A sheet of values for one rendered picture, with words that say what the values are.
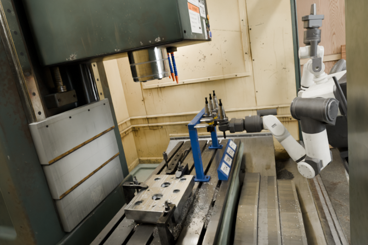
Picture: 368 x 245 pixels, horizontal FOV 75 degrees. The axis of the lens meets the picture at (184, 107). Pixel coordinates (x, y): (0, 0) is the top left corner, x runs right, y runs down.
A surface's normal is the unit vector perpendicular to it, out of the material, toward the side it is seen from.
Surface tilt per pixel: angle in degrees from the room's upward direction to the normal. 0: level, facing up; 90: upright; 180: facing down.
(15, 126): 90
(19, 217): 90
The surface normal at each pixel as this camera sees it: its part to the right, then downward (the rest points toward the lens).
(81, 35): -0.31, 0.25
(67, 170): 0.93, -0.09
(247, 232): -0.20, -0.93
